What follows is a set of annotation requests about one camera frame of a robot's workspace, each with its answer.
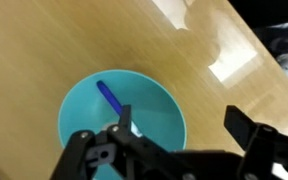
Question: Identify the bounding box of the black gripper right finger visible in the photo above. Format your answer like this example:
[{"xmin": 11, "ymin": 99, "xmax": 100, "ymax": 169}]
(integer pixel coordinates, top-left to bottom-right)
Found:
[{"xmin": 224, "ymin": 105, "xmax": 288, "ymax": 180}]

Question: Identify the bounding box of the blue and white pen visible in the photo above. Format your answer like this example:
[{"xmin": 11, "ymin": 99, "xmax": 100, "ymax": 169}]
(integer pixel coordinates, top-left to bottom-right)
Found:
[{"xmin": 96, "ymin": 81, "xmax": 142, "ymax": 137}]

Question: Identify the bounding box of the teal blue bowl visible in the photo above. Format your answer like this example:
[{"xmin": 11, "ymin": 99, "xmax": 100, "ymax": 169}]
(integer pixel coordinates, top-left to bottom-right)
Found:
[{"xmin": 58, "ymin": 70, "xmax": 187, "ymax": 180}]

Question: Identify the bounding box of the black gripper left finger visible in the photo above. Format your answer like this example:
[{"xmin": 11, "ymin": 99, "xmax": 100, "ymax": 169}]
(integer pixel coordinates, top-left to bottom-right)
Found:
[{"xmin": 49, "ymin": 104, "xmax": 172, "ymax": 180}]

